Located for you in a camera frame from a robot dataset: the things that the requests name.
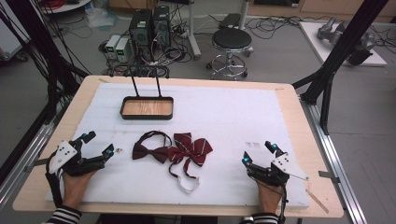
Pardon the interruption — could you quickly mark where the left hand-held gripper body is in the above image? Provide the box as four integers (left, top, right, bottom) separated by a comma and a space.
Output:
46, 139, 106, 177

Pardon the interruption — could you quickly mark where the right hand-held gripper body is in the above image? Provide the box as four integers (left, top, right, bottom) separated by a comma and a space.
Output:
247, 153, 310, 188

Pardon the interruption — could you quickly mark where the plain dark red bow tie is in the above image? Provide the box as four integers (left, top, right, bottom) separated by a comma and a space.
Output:
132, 130, 173, 165

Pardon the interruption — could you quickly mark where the black rack with wooden tray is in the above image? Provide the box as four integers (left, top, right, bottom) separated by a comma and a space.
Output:
110, 63, 175, 121

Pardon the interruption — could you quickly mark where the striped dark red bow tie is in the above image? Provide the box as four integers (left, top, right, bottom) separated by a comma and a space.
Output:
167, 132, 215, 195

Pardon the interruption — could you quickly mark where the person's right hand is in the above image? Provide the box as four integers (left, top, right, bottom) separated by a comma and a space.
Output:
256, 179, 284, 216

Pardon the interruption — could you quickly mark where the person's left hand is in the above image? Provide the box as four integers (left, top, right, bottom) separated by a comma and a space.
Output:
61, 169, 98, 210

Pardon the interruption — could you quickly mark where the thin wooden stick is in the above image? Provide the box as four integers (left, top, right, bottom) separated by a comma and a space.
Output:
304, 188, 331, 215

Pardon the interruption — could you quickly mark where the white foam mat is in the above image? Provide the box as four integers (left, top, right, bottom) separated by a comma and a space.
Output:
45, 82, 311, 209

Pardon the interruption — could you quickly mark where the white power supply unit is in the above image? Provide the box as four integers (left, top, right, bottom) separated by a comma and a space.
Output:
105, 34, 122, 60
114, 37, 133, 63

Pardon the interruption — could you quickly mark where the white floor board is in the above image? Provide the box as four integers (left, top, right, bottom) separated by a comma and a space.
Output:
298, 21, 389, 68

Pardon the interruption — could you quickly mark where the black round stool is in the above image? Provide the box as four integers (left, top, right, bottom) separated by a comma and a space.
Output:
205, 27, 255, 81

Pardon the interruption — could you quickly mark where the black computer tower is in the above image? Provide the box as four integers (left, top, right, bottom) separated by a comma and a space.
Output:
151, 5, 172, 49
128, 8, 154, 61

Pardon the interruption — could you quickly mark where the clear plastic bag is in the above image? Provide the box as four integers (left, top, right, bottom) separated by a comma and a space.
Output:
85, 7, 120, 30

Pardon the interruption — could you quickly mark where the flat black box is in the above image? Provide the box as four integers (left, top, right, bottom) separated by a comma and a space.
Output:
218, 12, 243, 31

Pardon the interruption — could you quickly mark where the grey desk leg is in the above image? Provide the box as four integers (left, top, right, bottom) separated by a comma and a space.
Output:
186, 0, 203, 61

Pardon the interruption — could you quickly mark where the metal bracket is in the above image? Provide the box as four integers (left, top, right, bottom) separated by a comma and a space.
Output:
318, 170, 341, 185
23, 157, 50, 174

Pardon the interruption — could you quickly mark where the aluminium rail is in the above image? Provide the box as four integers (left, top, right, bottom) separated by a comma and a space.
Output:
299, 95, 369, 224
0, 104, 73, 204

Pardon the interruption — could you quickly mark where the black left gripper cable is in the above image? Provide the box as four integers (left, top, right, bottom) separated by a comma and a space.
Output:
45, 155, 64, 208

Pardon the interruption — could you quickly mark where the black metal frame post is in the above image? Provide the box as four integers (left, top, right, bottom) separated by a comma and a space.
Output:
291, 0, 390, 136
0, 0, 92, 125

